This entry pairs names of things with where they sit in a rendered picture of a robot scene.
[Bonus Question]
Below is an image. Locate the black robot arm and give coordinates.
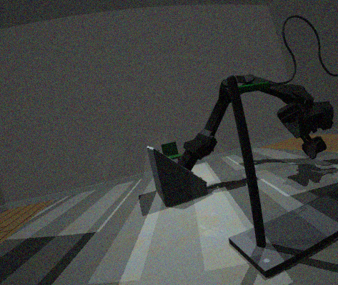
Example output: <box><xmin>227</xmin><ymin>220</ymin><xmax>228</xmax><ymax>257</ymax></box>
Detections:
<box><xmin>178</xmin><ymin>74</ymin><xmax>334</xmax><ymax>172</ymax></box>

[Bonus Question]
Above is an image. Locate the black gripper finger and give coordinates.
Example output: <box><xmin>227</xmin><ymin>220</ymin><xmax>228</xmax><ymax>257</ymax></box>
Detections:
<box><xmin>302</xmin><ymin>140</ymin><xmax>324</xmax><ymax>159</ymax></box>
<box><xmin>281</xmin><ymin>110</ymin><xmax>304</xmax><ymax>139</ymax></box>

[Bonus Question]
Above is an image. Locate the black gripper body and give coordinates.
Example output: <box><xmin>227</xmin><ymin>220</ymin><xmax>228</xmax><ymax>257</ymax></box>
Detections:
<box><xmin>277</xmin><ymin>102</ymin><xmax>327</xmax><ymax>153</ymax></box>

